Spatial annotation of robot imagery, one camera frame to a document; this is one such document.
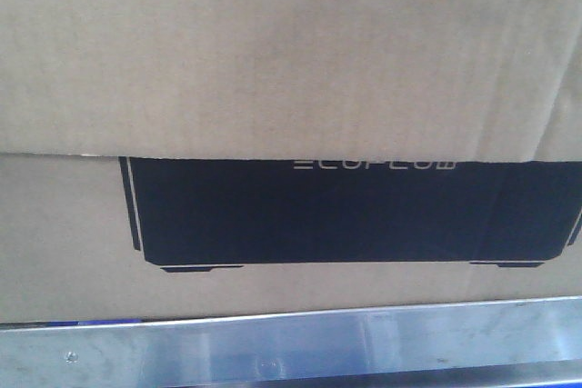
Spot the brown EcoFlow cardboard box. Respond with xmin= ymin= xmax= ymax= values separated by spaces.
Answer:
xmin=1 ymin=0 xmax=581 ymax=323

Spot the metal shelf front rail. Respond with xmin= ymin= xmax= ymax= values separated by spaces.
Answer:
xmin=1 ymin=296 xmax=581 ymax=387

